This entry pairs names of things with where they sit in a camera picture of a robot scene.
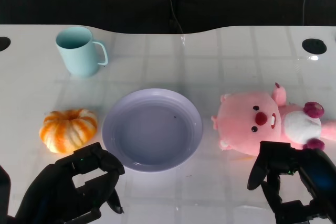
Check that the orange white toy pumpkin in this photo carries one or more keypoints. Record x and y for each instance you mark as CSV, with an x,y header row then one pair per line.
x,y
65,132

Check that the light blue plastic mug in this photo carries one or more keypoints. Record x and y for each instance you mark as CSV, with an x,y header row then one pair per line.
x,y
78,58

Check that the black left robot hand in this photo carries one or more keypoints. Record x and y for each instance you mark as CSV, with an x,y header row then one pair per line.
x,y
57,190

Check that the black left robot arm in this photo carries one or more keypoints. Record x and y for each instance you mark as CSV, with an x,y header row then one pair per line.
x,y
4,195

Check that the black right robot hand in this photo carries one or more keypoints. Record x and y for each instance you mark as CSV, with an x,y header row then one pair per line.
x,y
317,176

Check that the lavender round plate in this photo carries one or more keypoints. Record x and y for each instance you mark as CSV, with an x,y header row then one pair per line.
x,y
152,132

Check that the black table grommet hole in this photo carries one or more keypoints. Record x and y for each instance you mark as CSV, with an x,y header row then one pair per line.
x,y
4,43
314,46

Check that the pink plush beaver doll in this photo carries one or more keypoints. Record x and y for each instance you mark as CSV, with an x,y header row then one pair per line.
x,y
241,121

